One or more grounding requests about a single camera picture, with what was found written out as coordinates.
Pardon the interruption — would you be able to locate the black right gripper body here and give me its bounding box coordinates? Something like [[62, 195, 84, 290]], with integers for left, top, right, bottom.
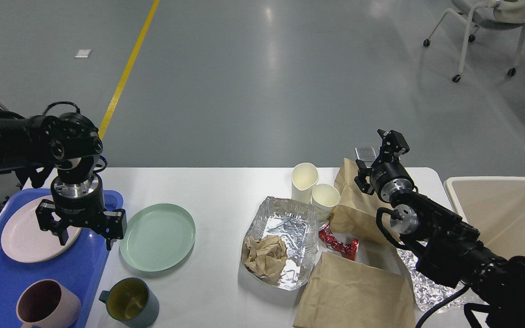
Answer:
[[369, 161, 415, 203]]

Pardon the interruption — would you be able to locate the brown paper bag rear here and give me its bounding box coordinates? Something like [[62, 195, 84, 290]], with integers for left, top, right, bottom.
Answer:
[[330, 158, 392, 245]]

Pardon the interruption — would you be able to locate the blue plastic tray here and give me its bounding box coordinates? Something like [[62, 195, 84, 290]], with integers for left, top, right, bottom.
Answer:
[[0, 189, 109, 328]]

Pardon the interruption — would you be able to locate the aluminium foil tray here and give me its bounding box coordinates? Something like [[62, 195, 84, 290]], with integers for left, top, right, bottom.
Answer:
[[240, 196, 319, 291]]

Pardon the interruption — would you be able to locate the pink plate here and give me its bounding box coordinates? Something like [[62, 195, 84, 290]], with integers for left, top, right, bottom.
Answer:
[[1, 195, 82, 263]]

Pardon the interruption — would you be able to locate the short white paper cup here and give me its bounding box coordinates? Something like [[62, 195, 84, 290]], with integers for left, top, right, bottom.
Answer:
[[312, 184, 341, 220]]

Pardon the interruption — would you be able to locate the pink mug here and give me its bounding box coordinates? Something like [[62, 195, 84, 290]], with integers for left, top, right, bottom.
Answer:
[[16, 279, 82, 328]]

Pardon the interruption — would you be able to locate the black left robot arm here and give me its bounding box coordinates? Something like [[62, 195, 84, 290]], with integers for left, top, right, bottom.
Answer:
[[0, 108, 127, 250]]

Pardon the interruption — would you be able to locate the brown paper bag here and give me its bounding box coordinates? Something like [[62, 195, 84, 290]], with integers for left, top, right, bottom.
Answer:
[[293, 252, 416, 328], [330, 158, 392, 245]]

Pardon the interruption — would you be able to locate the teal mug yellow inside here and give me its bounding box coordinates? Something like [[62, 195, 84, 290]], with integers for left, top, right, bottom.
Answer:
[[98, 277, 160, 328]]

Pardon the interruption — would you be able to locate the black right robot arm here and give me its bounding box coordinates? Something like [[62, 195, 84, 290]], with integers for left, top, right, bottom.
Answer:
[[355, 129, 525, 328]]

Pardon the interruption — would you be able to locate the red foil wrapper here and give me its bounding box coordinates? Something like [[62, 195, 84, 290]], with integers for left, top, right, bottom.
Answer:
[[319, 226, 359, 261]]

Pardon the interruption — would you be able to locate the crumpled brown paper napkin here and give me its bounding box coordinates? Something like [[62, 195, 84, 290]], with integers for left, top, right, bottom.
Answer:
[[240, 235, 287, 279]]

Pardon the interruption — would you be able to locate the grey metal floor plate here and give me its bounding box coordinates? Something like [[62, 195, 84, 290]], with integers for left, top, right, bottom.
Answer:
[[355, 147, 378, 166]]

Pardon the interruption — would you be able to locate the beige plastic bin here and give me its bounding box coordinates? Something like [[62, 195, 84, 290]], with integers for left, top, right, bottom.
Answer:
[[444, 176, 525, 259]]

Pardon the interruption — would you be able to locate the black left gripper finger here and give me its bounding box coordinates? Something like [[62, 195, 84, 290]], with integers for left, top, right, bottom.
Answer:
[[36, 200, 70, 246], [104, 208, 127, 251]]

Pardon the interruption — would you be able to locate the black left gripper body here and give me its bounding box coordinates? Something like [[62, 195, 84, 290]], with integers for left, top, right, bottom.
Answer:
[[51, 174, 118, 233]]

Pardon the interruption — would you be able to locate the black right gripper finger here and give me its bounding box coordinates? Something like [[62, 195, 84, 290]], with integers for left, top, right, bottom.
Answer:
[[377, 129, 410, 165], [354, 159, 374, 195]]

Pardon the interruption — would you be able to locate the grey office chair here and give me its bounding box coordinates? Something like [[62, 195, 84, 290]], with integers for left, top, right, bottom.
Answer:
[[423, 0, 525, 83]]

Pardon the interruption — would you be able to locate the crumpled aluminium foil sheet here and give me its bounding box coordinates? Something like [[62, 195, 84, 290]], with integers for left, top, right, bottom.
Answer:
[[396, 249, 483, 313]]

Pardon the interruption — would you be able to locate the tall white paper cup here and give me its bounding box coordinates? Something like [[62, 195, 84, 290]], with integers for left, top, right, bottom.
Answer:
[[290, 163, 319, 204]]

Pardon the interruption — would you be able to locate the mint green plate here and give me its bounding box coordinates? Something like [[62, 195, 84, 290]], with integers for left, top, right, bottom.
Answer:
[[119, 203, 196, 272]]

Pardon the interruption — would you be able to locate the brown paper bag front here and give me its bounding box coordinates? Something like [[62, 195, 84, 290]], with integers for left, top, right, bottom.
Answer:
[[293, 252, 416, 328]]

